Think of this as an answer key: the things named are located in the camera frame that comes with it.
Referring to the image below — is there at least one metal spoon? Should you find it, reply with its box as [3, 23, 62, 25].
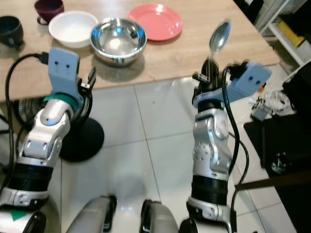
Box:
[207, 20, 231, 66]

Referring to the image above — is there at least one stainless steel bowl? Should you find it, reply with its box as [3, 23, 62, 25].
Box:
[90, 18, 147, 67]

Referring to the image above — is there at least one black floor fan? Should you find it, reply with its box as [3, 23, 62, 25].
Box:
[10, 97, 105, 163]

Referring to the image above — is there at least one white bowl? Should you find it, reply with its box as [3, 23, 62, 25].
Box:
[48, 11, 99, 48]

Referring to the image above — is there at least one red plate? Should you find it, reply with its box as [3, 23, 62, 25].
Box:
[128, 4, 183, 42]

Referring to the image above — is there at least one purple cup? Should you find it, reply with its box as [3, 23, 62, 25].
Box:
[35, 0, 65, 25]

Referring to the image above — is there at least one dark grey cup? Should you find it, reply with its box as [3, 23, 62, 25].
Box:
[0, 16, 25, 48]

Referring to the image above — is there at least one white storage shelf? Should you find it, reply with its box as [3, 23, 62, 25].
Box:
[255, 0, 311, 66]

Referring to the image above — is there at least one grey left robot leg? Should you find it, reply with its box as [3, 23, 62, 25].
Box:
[66, 194, 117, 233]

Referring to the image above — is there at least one grey robot leg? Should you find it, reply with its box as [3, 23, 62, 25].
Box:
[141, 199, 180, 233]
[66, 194, 117, 233]

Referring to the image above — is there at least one grey right robot leg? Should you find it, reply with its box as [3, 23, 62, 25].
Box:
[141, 199, 180, 233]

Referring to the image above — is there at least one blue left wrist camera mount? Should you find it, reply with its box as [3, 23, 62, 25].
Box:
[47, 48, 82, 102]

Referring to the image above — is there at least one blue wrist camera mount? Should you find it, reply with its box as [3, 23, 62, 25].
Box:
[192, 61, 272, 108]
[47, 48, 82, 102]

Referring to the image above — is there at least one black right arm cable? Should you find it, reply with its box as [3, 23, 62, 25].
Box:
[221, 66, 251, 224]

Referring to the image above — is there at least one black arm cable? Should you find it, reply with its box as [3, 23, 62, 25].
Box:
[2, 52, 49, 146]
[221, 66, 251, 224]

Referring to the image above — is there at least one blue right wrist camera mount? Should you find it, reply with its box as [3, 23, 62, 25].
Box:
[192, 61, 272, 108]

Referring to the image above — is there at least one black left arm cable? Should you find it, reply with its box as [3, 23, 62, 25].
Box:
[2, 52, 49, 146]

